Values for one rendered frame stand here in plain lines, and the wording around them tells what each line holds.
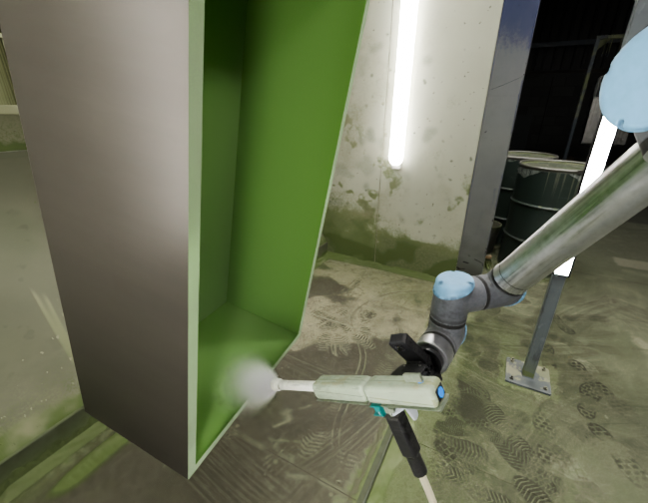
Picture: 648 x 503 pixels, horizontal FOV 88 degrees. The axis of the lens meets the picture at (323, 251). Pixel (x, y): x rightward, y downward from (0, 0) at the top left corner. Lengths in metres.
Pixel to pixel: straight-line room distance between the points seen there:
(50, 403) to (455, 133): 2.54
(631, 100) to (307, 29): 0.77
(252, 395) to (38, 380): 0.98
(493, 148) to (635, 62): 1.98
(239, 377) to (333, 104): 0.80
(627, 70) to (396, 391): 0.56
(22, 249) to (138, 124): 1.36
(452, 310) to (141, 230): 0.69
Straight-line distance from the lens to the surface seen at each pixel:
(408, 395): 0.67
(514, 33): 2.52
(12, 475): 1.78
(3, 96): 1.68
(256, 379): 0.99
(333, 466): 1.49
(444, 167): 2.55
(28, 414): 1.74
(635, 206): 0.75
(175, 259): 0.58
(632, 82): 0.54
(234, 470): 1.52
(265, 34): 1.13
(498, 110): 2.49
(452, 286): 0.85
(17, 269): 1.82
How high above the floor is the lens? 1.28
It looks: 23 degrees down
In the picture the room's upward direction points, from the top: straight up
